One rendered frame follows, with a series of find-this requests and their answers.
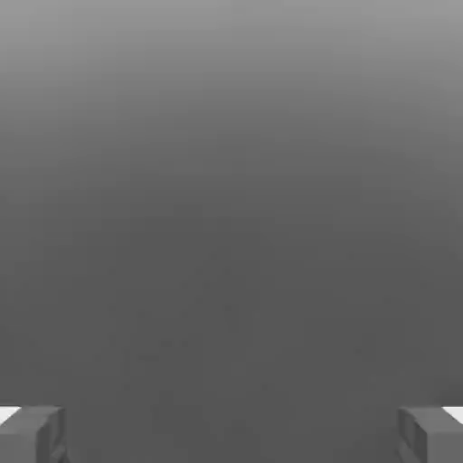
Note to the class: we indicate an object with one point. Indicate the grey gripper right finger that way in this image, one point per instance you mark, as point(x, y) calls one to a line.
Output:
point(434, 436)

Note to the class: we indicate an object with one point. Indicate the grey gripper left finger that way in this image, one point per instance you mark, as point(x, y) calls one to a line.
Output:
point(29, 436)

